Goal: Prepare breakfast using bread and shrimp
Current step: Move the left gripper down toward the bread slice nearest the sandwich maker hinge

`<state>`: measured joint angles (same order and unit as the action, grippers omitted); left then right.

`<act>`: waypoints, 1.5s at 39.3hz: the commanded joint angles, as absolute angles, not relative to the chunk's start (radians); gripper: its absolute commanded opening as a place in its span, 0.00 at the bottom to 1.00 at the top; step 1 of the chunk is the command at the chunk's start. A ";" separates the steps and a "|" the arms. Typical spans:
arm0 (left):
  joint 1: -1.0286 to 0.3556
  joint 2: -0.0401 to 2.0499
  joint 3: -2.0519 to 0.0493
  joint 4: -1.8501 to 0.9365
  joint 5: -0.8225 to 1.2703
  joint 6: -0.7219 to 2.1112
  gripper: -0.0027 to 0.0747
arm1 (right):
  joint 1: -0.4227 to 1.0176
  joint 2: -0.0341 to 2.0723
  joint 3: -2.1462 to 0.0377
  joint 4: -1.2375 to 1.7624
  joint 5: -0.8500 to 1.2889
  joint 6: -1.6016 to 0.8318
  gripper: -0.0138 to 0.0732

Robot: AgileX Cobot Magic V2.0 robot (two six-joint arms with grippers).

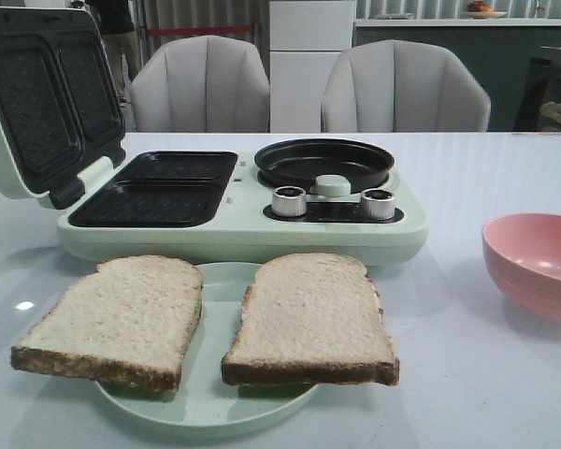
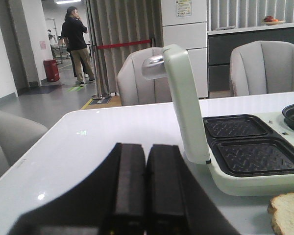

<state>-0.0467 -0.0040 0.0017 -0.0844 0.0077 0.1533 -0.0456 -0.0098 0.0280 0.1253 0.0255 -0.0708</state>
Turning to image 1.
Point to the bread slice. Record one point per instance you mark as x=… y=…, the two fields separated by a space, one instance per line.
x=311 y=318
x=129 y=323

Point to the mint green breakfast maker lid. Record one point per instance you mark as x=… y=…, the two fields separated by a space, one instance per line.
x=59 y=111

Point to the pink plastic bowl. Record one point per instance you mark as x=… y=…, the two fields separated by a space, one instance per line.
x=522 y=253

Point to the mint green breakfast maker base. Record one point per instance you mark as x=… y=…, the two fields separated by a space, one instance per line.
x=212 y=207

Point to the left silver control knob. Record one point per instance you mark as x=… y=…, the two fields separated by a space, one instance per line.
x=289 y=201

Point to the silver control knob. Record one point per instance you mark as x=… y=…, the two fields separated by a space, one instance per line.
x=377 y=204
x=289 y=201

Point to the black round frying pan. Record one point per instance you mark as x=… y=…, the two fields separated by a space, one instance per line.
x=299 y=162

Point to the right silver control knob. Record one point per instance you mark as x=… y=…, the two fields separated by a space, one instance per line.
x=377 y=204

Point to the left grey upholstered chair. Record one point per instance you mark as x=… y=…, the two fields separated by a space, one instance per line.
x=202 y=84

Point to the grey upholstered chair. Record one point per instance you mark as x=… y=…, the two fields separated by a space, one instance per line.
x=202 y=84
x=402 y=86

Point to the right grey upholstered chair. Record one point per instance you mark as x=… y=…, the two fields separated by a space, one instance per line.
x=402 y=86

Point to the white refrigerator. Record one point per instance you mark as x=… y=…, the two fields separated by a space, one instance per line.
x=305 y=38

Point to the mint green round plate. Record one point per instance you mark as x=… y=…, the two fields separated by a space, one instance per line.
x=204 y=406

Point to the red barrier tape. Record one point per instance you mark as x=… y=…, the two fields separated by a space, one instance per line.
x=201 y=31

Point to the person in background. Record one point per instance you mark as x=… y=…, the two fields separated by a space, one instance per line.
x=116 y=27

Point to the grey kitchen counter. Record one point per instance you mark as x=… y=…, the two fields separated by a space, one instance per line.
x=496 y=51

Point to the fruit plate on counter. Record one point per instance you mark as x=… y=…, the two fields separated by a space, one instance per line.
x=478 y=9

